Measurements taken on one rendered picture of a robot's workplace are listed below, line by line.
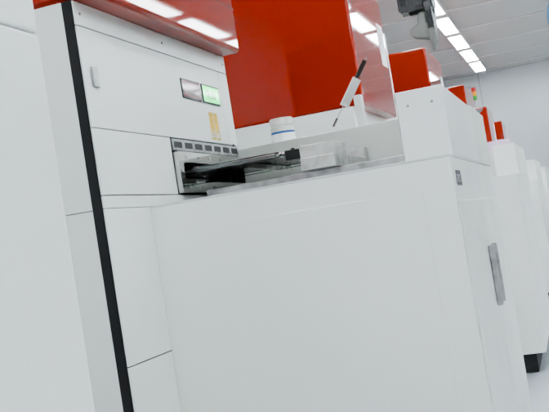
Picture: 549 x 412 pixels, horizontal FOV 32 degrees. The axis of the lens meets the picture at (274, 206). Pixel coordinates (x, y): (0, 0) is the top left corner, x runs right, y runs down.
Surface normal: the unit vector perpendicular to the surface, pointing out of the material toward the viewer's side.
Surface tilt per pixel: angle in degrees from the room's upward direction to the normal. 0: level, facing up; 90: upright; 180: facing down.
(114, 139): 90
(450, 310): 90
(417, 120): 90
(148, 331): 90
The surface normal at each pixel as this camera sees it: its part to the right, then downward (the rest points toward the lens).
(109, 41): 0.94, -0.16
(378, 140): -0.30, 0.02
